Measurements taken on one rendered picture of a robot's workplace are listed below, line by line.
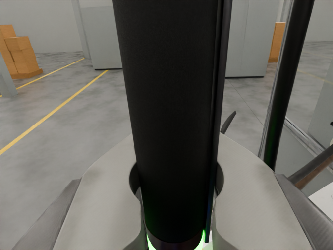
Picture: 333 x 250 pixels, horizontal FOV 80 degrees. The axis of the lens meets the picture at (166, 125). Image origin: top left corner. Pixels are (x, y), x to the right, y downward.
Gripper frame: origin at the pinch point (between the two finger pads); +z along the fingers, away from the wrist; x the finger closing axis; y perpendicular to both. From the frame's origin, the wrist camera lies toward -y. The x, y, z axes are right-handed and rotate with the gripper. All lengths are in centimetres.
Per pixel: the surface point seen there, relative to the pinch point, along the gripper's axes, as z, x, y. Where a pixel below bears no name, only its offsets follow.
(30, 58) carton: 679, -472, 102
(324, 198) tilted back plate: 21.2, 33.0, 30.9
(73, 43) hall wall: 1232, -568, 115
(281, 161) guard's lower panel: 94, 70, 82
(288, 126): 98, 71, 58
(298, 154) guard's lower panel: 83, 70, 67
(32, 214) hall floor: 114, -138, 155
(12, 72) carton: 652, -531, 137
